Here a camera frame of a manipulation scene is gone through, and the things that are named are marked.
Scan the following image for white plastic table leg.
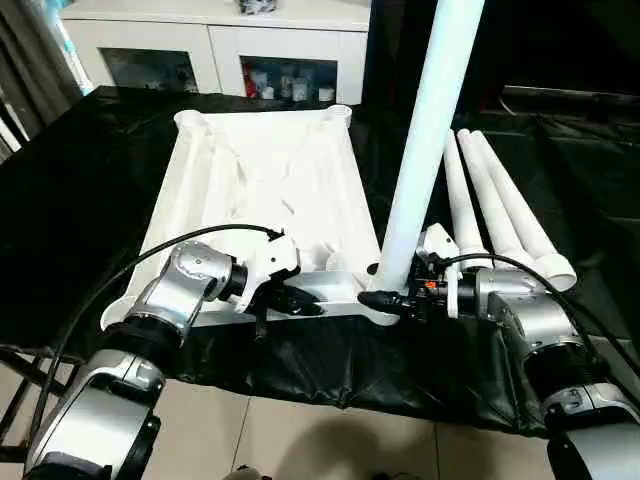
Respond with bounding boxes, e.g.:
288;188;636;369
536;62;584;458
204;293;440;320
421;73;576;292
442;129;490;274
375;0;487;297
457;127;540;269
469;130;578;294

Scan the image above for black plastic mat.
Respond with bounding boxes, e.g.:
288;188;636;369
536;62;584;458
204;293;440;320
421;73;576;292
0;84;640;441

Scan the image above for black box with gold label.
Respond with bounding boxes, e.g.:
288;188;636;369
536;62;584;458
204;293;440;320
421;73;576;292
363;0;437;107

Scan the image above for white glass-door cabinet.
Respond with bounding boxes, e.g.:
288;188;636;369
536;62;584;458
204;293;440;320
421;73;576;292
58;0;372;106

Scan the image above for dark grey bundle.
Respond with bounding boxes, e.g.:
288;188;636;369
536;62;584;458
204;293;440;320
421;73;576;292
233;0;279;15

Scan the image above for blue patterned white roll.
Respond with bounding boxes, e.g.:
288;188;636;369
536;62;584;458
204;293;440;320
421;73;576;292
53;7;94;97

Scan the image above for grey curtain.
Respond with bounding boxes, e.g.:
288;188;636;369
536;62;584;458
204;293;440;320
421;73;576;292
0;0;84;164

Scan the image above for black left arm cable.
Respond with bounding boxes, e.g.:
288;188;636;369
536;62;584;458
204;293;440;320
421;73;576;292
28;224;287;441

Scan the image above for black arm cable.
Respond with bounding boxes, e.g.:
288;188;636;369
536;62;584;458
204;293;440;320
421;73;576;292
28;224;287;441
433;252;619;374

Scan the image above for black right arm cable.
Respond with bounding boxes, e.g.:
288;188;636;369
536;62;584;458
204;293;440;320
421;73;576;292
433;252;619;374

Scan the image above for black metal table frame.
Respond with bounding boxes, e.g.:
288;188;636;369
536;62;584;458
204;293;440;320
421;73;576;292
0;342;59;451

